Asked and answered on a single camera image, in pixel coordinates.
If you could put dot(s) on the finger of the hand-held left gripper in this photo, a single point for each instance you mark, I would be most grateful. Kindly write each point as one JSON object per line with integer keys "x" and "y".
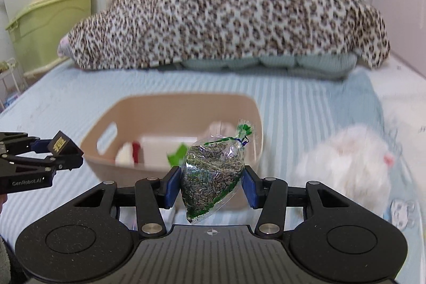
{"x": 50, "y": 163}
{"x": 38, "y": 145}

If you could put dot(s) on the white plush toy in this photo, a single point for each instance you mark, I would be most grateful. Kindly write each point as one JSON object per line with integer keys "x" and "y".
{"x": 346, "y": 157}

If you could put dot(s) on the black packet with yellow print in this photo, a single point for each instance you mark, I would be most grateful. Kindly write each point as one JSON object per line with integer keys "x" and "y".
{"x": 65, "y": 143}

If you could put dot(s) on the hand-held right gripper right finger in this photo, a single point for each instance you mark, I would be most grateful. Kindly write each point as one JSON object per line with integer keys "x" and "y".
{"x": 250, "y": 188}

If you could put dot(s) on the green quilted pillow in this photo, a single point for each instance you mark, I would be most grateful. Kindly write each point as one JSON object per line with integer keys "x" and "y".
{"x": 299, "y": 66}

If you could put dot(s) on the grey fleece clothing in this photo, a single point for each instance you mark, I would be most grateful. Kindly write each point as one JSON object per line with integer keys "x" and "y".
{"x": 7, "y": 254}

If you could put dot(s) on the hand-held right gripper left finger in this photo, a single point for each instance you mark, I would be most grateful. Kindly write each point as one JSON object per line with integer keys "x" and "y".
{"x": 173, "y": 187}

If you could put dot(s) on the white and red packet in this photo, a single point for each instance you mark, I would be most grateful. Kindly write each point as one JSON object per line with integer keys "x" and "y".
{"x": 128, "y": 154}

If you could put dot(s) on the beige plastic basket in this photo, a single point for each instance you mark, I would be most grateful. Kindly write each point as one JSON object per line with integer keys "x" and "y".
{"x": 186, "y": 111}

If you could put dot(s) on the green plastic storage box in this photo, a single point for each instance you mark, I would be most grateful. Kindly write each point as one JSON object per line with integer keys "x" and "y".
{"x": 53, "y": 24}

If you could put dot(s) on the clear bag of dried lavender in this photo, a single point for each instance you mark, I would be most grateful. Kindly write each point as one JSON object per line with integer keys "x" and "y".
{"x": 209, "y": 177}

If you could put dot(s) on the leopard print blanket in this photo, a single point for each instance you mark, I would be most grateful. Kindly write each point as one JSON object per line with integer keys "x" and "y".
{"x": 226, "y": 21}

